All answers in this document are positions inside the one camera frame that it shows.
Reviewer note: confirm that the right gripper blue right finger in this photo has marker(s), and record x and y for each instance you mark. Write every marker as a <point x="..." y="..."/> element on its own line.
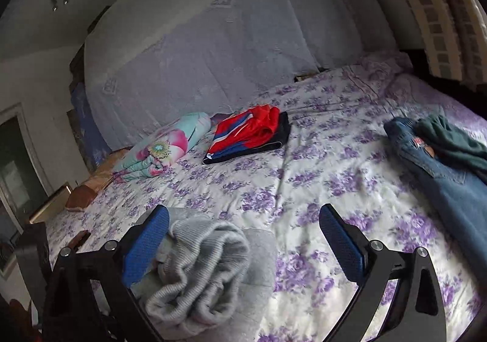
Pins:
<point x="347" y="243"/>

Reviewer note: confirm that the grey sweatpants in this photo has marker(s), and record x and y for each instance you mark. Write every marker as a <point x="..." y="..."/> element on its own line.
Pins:
<point x="209" y="279"/>

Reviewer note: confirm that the folded red blue shorts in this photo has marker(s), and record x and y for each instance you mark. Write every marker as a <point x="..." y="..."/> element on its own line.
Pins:
<point x="248" y="130"/>

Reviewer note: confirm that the dark green garment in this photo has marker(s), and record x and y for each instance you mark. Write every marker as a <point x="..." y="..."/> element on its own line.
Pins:
<point x="452" y="143"/>

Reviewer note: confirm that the purple floral bedspread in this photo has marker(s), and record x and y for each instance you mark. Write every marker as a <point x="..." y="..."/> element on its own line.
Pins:
<point x="338" y="153"/>

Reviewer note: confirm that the blue denim jeans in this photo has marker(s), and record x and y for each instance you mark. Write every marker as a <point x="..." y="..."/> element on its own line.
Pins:
<point x="459" y="196"/>

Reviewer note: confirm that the window with white frame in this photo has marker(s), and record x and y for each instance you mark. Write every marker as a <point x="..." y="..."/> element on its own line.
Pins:
<point x="24" y="185"/>

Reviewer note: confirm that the folded teal floral blanket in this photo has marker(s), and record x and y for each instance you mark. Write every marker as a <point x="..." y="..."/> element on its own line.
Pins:
<point x="161" y="149"/>

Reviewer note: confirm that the folded black garment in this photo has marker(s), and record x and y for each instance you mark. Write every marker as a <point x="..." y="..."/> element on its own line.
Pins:
<point x="279" y="139"/>

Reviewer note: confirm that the brown wooden board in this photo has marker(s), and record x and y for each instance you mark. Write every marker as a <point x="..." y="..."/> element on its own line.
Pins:
<point x="80" y="198"/>

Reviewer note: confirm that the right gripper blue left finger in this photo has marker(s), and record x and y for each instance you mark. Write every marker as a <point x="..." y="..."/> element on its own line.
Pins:
<point x="140" y="244"/>

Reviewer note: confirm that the beige patterned curtain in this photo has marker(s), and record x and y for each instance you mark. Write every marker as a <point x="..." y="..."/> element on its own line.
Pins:
<point x="454" y="35"/>

